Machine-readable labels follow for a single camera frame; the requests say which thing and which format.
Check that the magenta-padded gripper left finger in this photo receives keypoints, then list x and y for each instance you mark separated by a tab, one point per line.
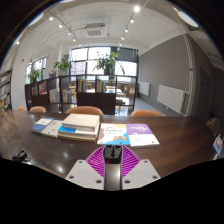
83	173

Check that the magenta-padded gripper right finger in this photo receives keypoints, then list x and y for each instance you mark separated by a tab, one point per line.
143	173

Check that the black charger block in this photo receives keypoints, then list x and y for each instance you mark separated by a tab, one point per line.
112	154

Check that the tan hardcover book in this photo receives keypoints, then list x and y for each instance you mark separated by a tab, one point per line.
76	137

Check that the purple and white book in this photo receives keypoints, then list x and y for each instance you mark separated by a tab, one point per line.
141	134

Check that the blue and white book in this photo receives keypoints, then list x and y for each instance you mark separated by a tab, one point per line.
66	130

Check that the thick white book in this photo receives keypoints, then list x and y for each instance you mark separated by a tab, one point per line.
81	120

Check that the flat white book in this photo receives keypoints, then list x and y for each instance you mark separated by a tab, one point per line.
52	129

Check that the orange chairs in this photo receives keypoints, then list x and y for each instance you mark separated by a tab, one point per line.
85	110

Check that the dark open divider shelf unit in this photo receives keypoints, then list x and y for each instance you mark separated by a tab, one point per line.
96	103

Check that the blue and red booklet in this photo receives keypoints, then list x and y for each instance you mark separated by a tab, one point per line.
218	145

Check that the small leafy potted plant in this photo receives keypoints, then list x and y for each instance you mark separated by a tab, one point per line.
34	75

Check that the medium leafy potted plant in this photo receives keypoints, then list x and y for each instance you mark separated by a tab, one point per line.
63	65

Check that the large leafy potted plant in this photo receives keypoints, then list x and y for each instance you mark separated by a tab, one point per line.
106	61

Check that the ceiling air conditioner unit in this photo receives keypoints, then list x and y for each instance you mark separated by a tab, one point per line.
95	31

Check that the round white ceiling lamps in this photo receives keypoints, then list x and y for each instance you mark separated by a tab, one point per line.
186	18

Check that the ceiling track spotlights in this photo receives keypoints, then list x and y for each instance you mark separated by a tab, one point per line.
136	9

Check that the large white wall radiator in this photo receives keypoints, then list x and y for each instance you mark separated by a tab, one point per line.
170	98

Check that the small white wall radiator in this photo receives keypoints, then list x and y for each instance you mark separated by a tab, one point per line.
144	88

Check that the tall wall bookshelf unit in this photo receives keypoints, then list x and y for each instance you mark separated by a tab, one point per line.
5	90

